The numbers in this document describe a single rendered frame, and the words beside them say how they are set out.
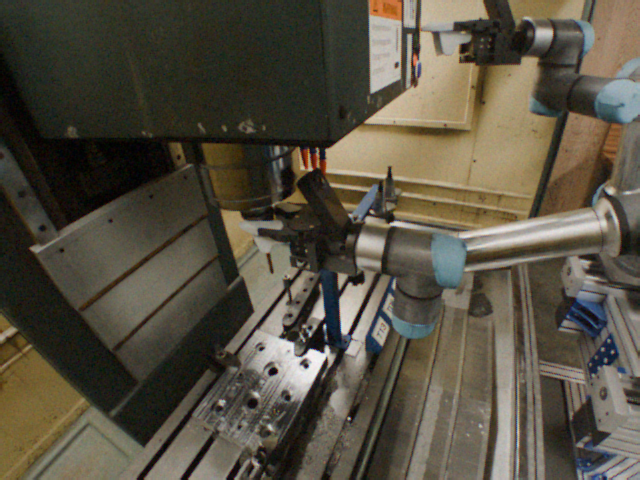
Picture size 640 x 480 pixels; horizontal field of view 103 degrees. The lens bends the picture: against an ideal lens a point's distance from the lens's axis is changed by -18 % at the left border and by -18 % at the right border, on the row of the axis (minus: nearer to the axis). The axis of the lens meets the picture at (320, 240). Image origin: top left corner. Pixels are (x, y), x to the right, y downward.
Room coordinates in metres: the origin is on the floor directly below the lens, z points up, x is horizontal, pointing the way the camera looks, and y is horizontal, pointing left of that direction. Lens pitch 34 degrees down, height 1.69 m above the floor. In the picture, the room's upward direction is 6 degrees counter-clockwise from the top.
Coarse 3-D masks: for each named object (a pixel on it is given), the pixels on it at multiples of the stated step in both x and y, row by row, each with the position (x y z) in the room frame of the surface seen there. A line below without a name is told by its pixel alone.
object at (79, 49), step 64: (0, 0) 0.52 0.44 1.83; (64, 0) 0.43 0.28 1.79; (128, 0) 0.37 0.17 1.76; (192, 0) 0.33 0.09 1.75; (256, 0) 0.29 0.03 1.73; (320, 0) 0.27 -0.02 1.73; (64, 64) 0.46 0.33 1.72; (128, 64) 0.38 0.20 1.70; (192, 64) 0.33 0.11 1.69; (256, 64) 0.30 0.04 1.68; (320, 64) 0.27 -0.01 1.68; (64, 128) 0.50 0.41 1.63; (128, 128) 0.41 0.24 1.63; (192, 128) 0.35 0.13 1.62; (256, 128) 0.30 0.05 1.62; (320, 128) 0.27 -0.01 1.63
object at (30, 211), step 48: (0, 96) 0.58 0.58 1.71; (0, 144) 0.51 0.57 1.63; (48, 144) 0.67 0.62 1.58; (96, 144) 0.72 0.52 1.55; (144, 144) 0.82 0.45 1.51; (0, 192) 0.50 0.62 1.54; (48, 192) 0.57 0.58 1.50; (96, 192) 0.66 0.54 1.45; (0, 240) 0.46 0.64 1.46; (48, 240) 0.50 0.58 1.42; (0, 288) 0.41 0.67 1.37; (48, 288) 0.48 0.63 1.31; (240, 288) 0.95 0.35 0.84; (48, 336) 0.42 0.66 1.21; (96, 336) 0.49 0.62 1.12; (192, 336) 0.70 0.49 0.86; (96, 384) 0.42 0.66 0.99; (144, 384) 0.50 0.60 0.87; (192, 384) 0.61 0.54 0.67; (144, 432) 0.41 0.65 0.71
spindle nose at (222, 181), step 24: (192, 144) 0.43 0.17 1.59; (216, 144) 0.40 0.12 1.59; (240, 144) 0.39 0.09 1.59; (216, 168) 0.40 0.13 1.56; (240, 168) 0.39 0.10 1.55; (264, 168) 0.40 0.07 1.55; (288, 168) 0.43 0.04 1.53; (216, 192) 0.40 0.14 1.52; (240, 192) 0.39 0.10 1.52; (264, 192) 0.40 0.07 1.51; (288, 192) 0.42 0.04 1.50
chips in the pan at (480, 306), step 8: (480, 280) 1.03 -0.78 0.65; (472, 288) 0.99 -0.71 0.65; (480, 288) 0.98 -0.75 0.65; (472, 296) 0.94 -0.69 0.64; (480, 296) 0.92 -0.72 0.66; (472, 304) 0.88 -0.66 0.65; (480, 304) 0.87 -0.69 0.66; (488, 304) 0.87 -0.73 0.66; (472, 312) 0.84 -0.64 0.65; (480, 312) 0.83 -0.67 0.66; (488, 312) 0.82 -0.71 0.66
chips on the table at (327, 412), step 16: (336, 368) 0.50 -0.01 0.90; (336, 384) 0.44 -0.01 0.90; (320, 400) 0.40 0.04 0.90; (336, 400) 0.40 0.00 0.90; (336, 416) 0.35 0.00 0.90; (304, 432) 0.32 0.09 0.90; (320, 432) 0.31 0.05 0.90; (304, 448) 0.28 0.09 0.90; (336, 448) 0.28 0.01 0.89; (304, 464) 0.24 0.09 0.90
